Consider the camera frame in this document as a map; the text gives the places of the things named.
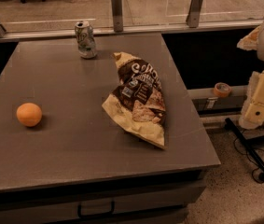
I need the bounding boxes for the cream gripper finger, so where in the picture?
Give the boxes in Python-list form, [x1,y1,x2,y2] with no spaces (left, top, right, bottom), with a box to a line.
[239,71,264,130]
[237,26,260,50]

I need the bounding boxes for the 7up soda can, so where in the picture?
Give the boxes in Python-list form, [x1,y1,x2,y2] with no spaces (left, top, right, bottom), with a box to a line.
[75,21,97,59]

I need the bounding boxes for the roll of tape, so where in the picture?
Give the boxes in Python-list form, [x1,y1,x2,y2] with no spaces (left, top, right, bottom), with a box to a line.
[214,82,231,98]

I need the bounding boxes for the black stand leg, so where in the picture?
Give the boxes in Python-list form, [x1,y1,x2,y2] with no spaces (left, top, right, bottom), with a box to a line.
[225,118,264,183]

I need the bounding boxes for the brown chip bag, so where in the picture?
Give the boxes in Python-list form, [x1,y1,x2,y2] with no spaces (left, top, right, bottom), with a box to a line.
[102,52,166,149]

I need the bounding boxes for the orange fruit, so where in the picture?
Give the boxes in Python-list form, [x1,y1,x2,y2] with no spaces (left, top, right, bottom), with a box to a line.
[16,103,42,127]

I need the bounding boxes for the right metal railing bracket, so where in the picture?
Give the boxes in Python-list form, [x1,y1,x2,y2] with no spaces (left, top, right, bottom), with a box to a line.
[186,0,203,28]

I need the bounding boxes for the middle metal railing bracket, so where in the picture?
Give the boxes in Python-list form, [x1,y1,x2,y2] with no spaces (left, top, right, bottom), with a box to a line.
[111,0,123,32]

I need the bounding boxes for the black drawer handle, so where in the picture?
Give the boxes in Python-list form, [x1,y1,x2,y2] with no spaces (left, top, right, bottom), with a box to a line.
[76,201,115,220]

